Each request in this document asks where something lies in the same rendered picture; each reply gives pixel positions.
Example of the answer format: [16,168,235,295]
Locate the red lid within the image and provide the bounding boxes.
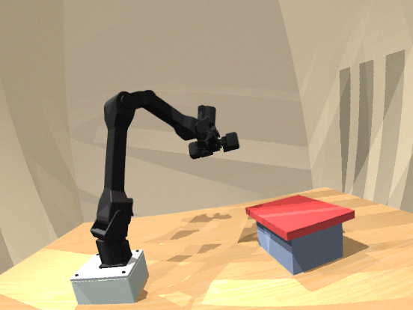
[245,195,355,241]

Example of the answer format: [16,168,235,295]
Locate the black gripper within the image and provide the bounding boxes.
[189,132,240,159]

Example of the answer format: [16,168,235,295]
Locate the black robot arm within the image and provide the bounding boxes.
[90,90,220,269]

